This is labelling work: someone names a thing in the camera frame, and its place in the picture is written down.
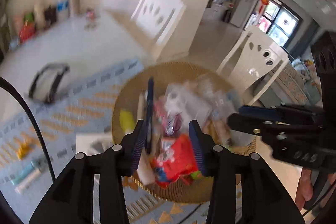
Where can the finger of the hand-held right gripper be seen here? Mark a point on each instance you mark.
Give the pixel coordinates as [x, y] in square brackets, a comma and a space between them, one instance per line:
[246, 124]
[254, 110]

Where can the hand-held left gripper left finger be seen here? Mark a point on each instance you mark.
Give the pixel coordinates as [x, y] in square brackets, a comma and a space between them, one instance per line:
[139, 146]

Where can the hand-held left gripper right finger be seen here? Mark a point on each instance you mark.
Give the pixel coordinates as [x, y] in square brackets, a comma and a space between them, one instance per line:
[197, 146]

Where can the red snack packet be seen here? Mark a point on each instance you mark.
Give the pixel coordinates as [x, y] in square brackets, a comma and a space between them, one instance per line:
[178, 158]

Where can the purple candy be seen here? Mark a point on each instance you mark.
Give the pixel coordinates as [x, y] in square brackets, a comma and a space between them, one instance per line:
[173, 124]

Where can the dark blue pen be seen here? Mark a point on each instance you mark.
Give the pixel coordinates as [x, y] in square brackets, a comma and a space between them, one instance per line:
[150, 108]

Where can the clear plastic packets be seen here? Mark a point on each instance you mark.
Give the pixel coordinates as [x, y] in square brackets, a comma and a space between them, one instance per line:
[189, 106]

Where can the round woven basket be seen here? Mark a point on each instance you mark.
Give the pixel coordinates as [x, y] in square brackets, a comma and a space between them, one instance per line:
[128, 95]

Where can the white glossy desktop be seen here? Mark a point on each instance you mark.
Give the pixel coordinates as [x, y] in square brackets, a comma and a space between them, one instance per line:
[78, 40]

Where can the person's right hand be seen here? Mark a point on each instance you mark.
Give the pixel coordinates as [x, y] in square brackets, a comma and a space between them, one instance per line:
[304, 187]

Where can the yellow plastic item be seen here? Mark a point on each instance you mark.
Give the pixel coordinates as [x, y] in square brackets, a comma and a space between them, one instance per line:
[127, 119]

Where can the beige tube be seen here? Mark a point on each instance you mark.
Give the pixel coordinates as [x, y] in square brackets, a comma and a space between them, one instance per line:
[141, 108]

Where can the patterned sofa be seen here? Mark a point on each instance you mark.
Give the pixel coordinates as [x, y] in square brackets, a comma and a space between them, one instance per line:
[296, 85]

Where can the white dining chair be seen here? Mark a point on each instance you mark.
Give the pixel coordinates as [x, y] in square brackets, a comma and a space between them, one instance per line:
[157, 19]
[252, 61]

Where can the white card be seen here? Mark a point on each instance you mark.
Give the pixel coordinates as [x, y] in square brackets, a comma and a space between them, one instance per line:
[84, 141]

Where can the patterned blue tablecloth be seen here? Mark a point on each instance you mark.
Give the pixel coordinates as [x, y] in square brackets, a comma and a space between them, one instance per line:
[78, 113]

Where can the glass balcony door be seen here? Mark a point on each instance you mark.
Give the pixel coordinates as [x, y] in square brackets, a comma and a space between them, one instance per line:
[281, 22]

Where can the white fridge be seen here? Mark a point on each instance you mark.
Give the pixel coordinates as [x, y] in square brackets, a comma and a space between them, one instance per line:
[242, 8]

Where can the red door ornament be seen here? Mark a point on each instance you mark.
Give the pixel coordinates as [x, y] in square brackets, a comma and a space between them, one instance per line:
[264, 0]

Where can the teal pen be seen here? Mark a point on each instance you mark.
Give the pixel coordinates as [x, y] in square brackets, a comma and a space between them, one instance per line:
[26, 171]

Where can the white pen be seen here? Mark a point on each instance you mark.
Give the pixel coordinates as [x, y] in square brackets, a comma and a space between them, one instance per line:
[29, 182]

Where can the yellow clip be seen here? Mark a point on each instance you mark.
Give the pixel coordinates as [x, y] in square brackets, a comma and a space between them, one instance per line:
[22, 149]

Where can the small pink object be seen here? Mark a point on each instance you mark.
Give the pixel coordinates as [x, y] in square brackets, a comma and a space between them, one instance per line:
[90, 18]

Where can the black mug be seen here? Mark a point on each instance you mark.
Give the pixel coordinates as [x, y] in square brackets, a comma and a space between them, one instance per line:
[50, 16]

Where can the steel thermos cup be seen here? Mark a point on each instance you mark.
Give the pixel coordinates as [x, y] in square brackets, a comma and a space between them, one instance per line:
[74, 1]

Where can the light blue cup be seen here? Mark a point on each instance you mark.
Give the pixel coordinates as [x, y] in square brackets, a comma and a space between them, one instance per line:
[13, 44]

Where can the clear water bottle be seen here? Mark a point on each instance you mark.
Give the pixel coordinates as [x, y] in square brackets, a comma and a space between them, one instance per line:
[62, 2]

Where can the white ceramic jar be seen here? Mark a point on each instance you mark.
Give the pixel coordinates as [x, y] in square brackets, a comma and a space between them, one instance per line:
[38, 15]

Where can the small green box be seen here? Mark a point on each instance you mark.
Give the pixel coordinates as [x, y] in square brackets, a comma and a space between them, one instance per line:
[29, 16]

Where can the red bag by wall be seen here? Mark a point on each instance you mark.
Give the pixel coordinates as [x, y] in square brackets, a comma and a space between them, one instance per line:
[27, 32]

